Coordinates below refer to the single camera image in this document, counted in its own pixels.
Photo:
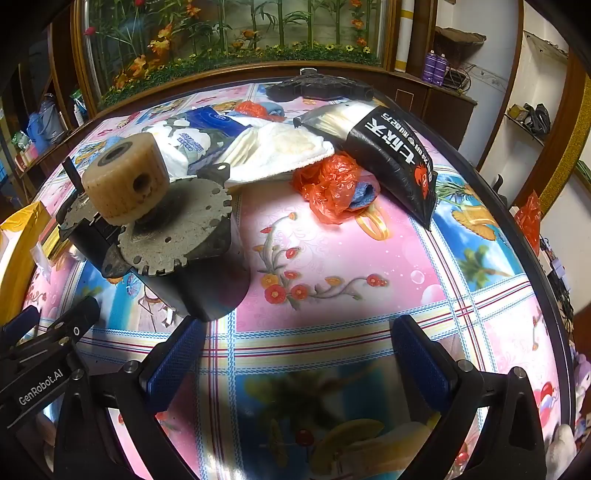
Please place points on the white rolled paper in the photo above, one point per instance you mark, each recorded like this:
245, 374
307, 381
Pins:
405, 37

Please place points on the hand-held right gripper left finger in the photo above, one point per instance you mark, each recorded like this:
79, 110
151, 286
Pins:
178, 364

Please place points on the aquarium with artificial plants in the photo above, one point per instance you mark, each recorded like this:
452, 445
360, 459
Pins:
231, 27

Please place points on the hanging orange plastic bag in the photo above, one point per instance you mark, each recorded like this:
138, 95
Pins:
528, 221

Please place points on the orange plastic bag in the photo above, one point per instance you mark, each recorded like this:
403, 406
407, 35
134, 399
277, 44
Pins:
251, 110
528, 221
328, 184

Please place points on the white printed tissue pack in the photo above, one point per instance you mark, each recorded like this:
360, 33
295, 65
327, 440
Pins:
184, 143

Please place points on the black and silver foil pouch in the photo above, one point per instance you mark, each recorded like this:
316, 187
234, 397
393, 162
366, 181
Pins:
392, 152

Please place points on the black plastic tool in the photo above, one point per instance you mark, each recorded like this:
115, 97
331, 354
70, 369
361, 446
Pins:
318, 85

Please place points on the white plush toy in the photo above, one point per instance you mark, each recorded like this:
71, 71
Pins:
565, 443

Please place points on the blue knit cloth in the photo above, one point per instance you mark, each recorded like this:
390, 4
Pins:
275, 110

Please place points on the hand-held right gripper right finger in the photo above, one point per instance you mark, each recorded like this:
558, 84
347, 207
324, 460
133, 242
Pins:
422, 369

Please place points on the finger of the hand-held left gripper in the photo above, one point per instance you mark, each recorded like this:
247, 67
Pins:
69, 323
21, 319

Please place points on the electric motor with beige wheel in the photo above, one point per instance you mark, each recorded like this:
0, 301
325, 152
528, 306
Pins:
184, 217

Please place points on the clear bag of blue tissue packs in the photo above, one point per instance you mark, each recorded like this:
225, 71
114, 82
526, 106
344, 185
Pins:
210, 117

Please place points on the white towel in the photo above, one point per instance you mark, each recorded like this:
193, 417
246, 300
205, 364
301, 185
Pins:
277, 147

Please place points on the small blue cloth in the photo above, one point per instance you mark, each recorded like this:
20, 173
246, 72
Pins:
364, 194

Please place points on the yellow taped cardboard box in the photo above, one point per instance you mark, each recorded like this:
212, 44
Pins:
23, 221

